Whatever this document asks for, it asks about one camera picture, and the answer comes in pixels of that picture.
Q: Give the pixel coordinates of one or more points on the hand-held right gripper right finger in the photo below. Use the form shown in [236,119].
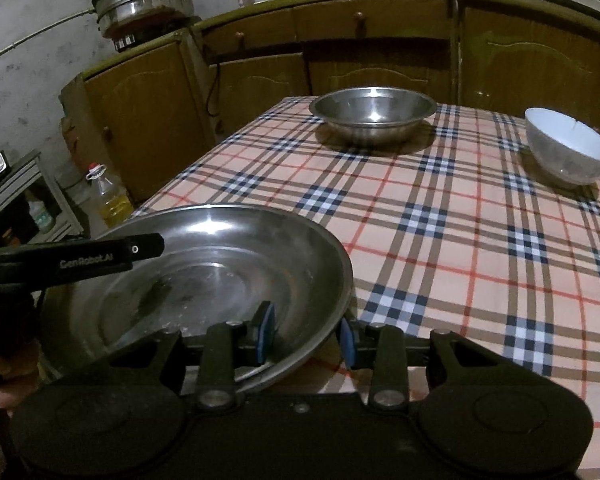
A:
[347,340]

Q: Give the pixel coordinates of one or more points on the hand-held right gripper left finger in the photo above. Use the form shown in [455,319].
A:
[266,332]

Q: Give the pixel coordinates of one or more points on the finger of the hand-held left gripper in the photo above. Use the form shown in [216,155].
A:
[147,247]

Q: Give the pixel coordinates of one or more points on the medium steel plate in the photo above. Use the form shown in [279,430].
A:
[205,260]

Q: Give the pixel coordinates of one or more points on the deep white bowl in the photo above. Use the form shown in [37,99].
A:
[565,135]

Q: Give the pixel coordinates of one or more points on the person's left hand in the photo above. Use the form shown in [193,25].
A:
[5,355]

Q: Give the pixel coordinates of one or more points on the small green bottle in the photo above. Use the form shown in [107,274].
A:
[41,217]

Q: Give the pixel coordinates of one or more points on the cooking oil bottle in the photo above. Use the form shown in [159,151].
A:
[112,205]

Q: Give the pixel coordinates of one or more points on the grey side shelf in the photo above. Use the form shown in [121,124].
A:
[20,175]

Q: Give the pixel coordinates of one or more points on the plaid tablecloth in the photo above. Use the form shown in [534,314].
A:
[455,240]

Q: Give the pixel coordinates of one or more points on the gas stove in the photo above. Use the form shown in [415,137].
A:
[125,42]

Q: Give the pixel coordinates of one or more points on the steel bowl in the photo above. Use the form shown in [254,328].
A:
[370,110]

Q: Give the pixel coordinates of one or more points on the steel steamer pot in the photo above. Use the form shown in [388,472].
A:
[140,0]

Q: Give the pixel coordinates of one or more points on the wooden kitchen cabinet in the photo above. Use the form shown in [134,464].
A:
[380,25]

